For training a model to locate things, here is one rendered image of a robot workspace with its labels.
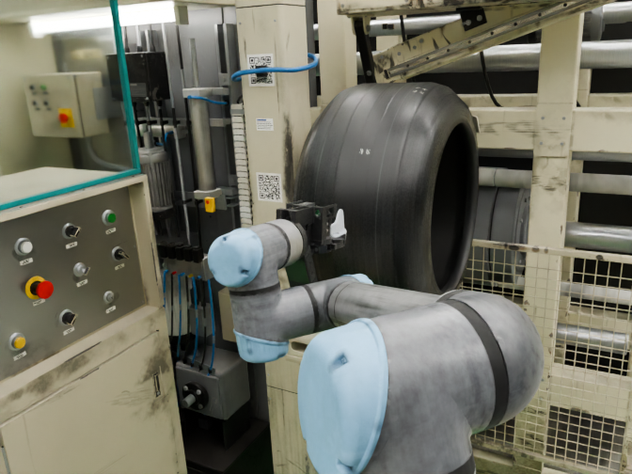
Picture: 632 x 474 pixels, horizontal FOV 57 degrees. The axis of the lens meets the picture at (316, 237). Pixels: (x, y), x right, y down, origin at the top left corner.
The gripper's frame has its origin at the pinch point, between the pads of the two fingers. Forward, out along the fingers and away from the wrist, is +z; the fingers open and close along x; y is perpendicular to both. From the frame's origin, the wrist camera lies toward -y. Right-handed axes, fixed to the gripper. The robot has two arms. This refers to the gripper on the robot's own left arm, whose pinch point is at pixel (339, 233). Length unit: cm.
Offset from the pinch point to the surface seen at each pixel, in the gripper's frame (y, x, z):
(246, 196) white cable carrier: 0, 42, 30
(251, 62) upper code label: 34, 37, 25
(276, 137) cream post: 16.1, 30.8, 26.9
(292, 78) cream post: 30, 28, 29
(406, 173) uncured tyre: 11.2, -8.7, 11.7
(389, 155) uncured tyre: 14.5, -5.0, 11.6
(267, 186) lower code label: 3.5, 34.4, 28.4
